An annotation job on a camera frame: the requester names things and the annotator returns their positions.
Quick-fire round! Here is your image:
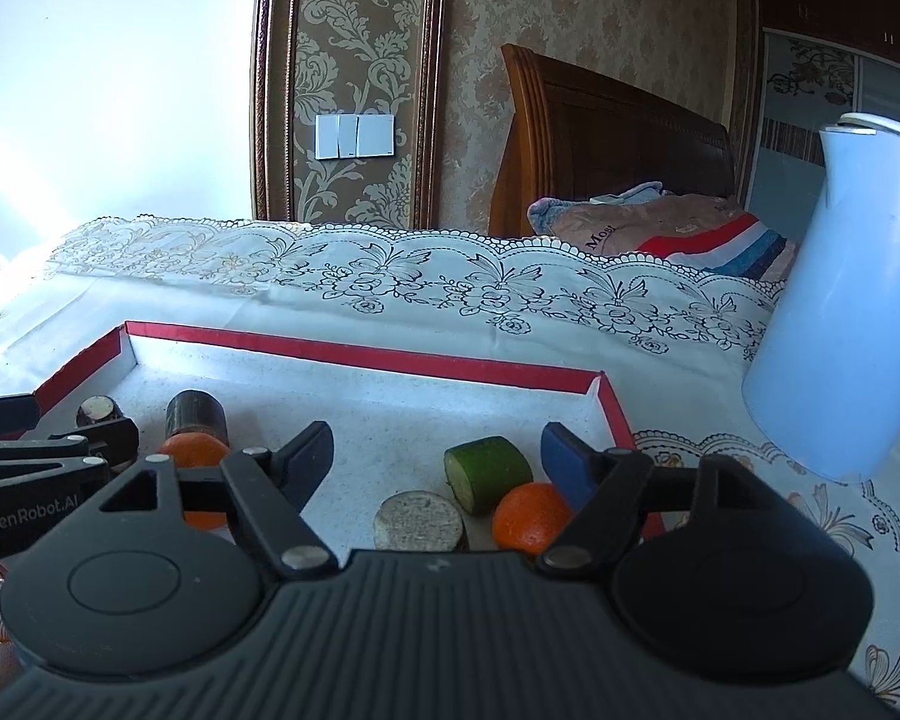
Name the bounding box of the patterned sliding door wardrobe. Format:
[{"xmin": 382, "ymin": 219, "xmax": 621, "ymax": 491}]
[{"xmin": 750, "ymin": 0, "xmax": 900, "ymax": 212}]

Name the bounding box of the striped folded blanket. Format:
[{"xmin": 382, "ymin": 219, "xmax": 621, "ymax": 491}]
[{"xmin": 528, "ymin": 181, "xmax": 800, "ymax": 283}]

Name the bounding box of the red cardboard tray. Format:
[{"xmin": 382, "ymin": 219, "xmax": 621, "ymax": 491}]
[{"xmin": 33, "ymin": 320, "xmax": 665, "ymax": 550}]

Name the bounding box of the light blue electric kettle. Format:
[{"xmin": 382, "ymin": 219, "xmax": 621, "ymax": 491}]
[{"xmin": 742, "ymin": 112, "xmax": 900, "ymax": 485}]

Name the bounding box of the orange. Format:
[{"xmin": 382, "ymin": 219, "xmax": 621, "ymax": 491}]
[
  {"xmin": 492, "ymin": 483, "xmax": 575, "ymax": 558},
  {"xmin": 155, "ymin": 432, "xmax": 234, "ymax": 530}
]

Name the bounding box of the pale round cut slice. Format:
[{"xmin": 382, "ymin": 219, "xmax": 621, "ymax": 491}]
[{"xmin": 373, "ymin": 490, "xmax": 468, "ymax": 553}]

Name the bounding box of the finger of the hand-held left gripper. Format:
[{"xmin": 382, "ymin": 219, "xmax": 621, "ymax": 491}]
[
  {"xmin": 0, "ymin": 393, "xmax": 44, "ymax": 443},
  {"xmin": 0, "ymin": 418, "xmax": 141, "ymax": 565}
]

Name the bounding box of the gold framed wall panel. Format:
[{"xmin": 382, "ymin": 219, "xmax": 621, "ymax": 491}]
[{"xmin": 251, "ymin": 0, "xmax": 452, "ymax": 230}]

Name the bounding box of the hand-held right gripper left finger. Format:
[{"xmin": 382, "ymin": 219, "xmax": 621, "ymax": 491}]
[{"xmin": 100, "ymin": 420, "xmax": 340, "ymax": 580}]

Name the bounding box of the dark eggplant piece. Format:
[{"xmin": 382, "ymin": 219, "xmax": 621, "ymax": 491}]
[
  {"xmin": 164, "ymin": 389, "xmax": 230, "ymax": 446},
  {"xmin": 76, "ymin": 394, "xmax": 122, "ymax": 429}
]

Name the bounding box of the green cucumber piece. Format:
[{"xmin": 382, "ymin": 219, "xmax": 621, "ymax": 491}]
[{"xmin": 443, "ymin": 436, "xmax": 534, "ymax": 518}]

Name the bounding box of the white wall switch panel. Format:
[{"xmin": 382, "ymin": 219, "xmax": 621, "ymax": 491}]
[{"xmin": 315, "ymin": 112, "xmax": 398, "ymax": 161}]

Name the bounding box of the wooden bed headboard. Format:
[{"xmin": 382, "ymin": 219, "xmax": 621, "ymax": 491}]
[{"xmin": 488, "ymin": 43, "xmax": 738, "ymax": 240}]

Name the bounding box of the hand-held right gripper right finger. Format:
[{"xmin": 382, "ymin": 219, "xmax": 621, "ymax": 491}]
[{"xmin": 535, "ymin": 421, "xmax": 790, "ymax": 580}]

